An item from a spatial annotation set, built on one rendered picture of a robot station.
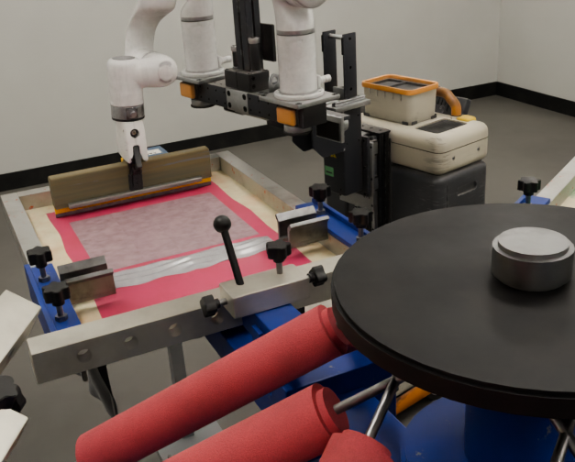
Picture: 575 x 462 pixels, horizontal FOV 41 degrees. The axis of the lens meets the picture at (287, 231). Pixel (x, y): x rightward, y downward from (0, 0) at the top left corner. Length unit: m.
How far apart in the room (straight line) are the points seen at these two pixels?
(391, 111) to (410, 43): 3.54
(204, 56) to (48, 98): 2.89
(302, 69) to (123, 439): 1.30
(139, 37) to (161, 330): 0.89
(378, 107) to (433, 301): 2.00
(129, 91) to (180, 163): 0.22
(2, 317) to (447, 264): 0.56
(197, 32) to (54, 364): 1.33
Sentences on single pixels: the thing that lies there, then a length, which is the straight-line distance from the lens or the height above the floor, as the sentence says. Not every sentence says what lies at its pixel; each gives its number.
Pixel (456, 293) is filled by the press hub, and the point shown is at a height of 1.32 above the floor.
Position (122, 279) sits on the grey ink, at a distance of 1.49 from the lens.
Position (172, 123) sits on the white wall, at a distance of 5.31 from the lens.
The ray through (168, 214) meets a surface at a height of 0.95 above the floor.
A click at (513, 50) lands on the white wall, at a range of 6.45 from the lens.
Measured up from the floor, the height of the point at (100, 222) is 0.95.
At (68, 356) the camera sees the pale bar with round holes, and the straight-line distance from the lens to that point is 1.15.
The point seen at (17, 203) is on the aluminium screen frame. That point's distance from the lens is 1.88.
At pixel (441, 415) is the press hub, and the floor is 1.15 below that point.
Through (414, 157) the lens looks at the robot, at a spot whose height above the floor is 0.84.
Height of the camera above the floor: 1.60
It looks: 24 degrees down
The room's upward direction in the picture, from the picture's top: 4 degrees counter-clockwise
